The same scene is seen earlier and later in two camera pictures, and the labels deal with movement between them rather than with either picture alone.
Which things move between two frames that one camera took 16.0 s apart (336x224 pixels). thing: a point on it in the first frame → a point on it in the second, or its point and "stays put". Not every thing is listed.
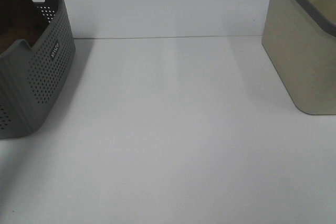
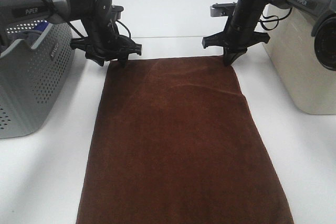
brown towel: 19,18 → 172,140
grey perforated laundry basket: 33,79 stays put
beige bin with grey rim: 299,38 stays put
